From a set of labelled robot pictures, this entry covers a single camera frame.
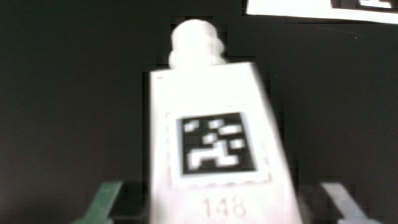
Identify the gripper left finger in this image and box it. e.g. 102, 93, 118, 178
73, 180, 148, 224

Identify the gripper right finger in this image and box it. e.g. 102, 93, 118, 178
299, 181, 388, 224

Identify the white stool leg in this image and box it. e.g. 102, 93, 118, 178
150, 19, 304, 224

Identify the white marker sheet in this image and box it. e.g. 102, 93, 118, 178
246, 0, 398, 25

